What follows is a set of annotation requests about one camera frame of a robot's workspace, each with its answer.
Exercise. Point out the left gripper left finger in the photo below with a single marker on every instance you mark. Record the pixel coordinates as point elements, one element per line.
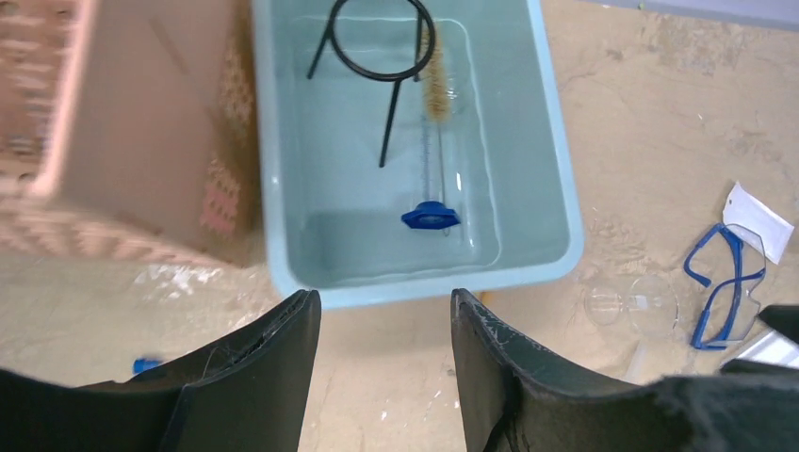
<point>246,391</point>

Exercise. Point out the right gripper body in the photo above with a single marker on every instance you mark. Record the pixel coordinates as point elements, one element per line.
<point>784,319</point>

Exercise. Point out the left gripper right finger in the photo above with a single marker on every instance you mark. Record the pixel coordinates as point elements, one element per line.
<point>518,395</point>

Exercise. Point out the blue safety glasses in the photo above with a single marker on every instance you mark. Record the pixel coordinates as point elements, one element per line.
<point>729,264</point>

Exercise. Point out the glass graduated cylinder blue base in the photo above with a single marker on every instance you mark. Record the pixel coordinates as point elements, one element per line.
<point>431,212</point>

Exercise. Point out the bristle test tube brush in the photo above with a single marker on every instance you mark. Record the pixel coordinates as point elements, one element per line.
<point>436,104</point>

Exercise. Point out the black ring stand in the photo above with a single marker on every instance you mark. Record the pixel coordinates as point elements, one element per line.
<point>386,42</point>

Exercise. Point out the white tub lid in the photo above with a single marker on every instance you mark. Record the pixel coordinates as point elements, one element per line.
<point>767,347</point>

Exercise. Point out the white paper tag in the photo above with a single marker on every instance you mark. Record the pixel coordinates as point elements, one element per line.
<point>757,224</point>

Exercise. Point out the upper blue-capped test tube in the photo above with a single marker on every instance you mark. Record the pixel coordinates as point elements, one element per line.
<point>143,364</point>

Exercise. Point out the teal plastic tub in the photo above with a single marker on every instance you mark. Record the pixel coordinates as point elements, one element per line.
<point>332,216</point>

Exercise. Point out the orange plastic rack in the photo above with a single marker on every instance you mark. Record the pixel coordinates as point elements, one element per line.
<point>128,130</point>

